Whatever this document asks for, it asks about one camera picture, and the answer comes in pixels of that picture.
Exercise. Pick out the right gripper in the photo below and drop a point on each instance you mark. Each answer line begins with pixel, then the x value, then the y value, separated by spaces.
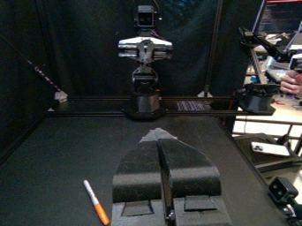
pixel 164 47

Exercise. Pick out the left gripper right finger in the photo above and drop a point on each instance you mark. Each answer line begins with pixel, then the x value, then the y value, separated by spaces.
pixel 193 173

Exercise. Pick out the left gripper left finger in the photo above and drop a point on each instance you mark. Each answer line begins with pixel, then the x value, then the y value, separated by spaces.
pixel 138 173

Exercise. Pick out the grey marker pen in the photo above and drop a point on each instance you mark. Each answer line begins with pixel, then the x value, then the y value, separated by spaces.
pixel 94 200

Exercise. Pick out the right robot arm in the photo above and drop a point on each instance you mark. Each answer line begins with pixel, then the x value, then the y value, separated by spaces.
pixel 145 100

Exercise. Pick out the person's hand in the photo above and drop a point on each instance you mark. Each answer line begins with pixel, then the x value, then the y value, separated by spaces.
pixel 291 84

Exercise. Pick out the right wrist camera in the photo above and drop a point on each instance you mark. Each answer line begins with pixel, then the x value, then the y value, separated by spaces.
pixel 146 17

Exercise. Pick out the small black camera box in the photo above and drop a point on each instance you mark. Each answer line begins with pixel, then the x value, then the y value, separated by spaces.
pixel 283 189

